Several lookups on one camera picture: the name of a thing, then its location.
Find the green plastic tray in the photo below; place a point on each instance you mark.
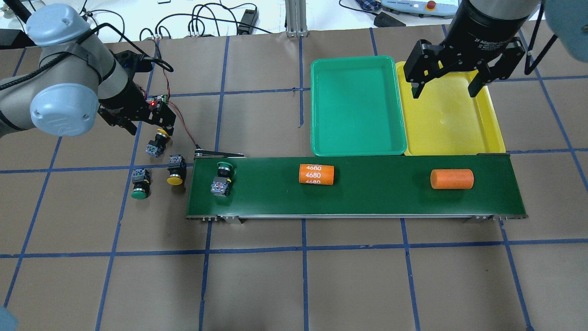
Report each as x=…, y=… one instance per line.
x=356, y=108

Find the yellow plastic tray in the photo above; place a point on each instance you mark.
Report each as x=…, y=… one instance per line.
x=445, y=120

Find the black power adapter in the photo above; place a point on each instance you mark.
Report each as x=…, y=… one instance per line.
x=248, y=22

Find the green conveyor belt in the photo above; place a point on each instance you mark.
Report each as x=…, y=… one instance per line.
x=364, y=187

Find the small green controller board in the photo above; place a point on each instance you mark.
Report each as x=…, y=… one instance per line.
x=157, y=102

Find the orange cylinder marked 4680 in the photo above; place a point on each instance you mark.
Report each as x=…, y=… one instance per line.
x=317, y=174

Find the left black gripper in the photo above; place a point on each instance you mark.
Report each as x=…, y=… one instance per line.
x=130, y=97

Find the aluminium frame post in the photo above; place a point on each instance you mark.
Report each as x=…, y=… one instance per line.
x=296, y=18

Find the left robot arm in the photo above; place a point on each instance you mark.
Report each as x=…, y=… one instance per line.
x=77, y=79

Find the yellow push button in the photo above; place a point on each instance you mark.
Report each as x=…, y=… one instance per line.
x=177, y=169
x=156, y=147

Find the teach pendant with red button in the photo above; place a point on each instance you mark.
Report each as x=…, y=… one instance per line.
x=423, y=8

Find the green push button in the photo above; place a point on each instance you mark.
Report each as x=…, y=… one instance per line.
x=222, y=182
x=141, y=181

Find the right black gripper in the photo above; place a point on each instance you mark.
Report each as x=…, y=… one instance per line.
x=477, y=28

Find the plain orange cylinder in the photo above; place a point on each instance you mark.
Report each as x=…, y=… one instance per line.
x=452, y=179

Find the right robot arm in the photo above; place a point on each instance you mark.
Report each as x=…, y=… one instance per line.
x=483, y=38

